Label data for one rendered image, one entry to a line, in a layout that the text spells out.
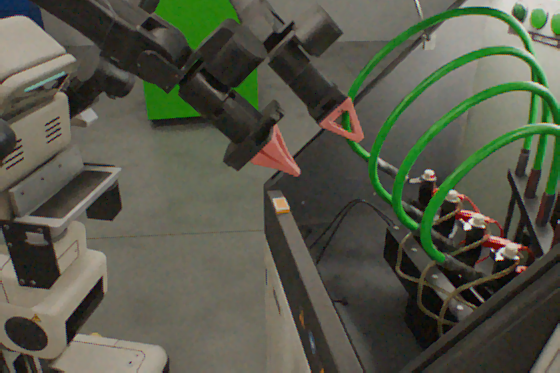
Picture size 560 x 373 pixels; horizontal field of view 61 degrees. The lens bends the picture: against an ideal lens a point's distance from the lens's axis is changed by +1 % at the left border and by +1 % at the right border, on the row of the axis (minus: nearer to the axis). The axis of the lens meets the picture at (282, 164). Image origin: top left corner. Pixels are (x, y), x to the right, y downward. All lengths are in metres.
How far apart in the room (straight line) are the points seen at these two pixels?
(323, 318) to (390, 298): 0.27
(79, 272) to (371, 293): 0.69
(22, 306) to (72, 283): 0.11
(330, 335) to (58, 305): 0.64
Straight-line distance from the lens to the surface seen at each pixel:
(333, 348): 0.81
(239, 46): 0.60
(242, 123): 0.64
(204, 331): 2.17
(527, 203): 0.96
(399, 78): 1.20
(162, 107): 4.15
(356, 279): 1.12
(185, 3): 3.95
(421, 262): 0.95
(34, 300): 1.20
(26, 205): 1.06
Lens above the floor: 1.55
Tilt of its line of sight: 27 degrees down
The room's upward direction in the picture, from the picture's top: straight up
